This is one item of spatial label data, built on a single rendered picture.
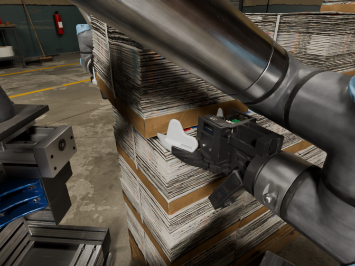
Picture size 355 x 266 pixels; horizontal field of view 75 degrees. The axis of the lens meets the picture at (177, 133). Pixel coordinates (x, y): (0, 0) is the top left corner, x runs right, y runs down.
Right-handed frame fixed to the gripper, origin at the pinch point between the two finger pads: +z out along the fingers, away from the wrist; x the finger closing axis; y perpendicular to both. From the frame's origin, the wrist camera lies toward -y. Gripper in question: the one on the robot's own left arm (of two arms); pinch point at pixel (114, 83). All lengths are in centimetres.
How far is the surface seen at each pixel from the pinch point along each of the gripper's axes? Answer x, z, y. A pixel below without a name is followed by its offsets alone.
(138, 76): -7.2, 38.6, 10.8
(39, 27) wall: 27, -667, -6
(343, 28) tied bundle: 61, 39, 17
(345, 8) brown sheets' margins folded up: 113, 14, 24
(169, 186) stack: -1.9, 40.2, -15.6
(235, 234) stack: 26, 40, -50
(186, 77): 2.7, 39.5, 9.6
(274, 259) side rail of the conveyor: -5, 69, -5
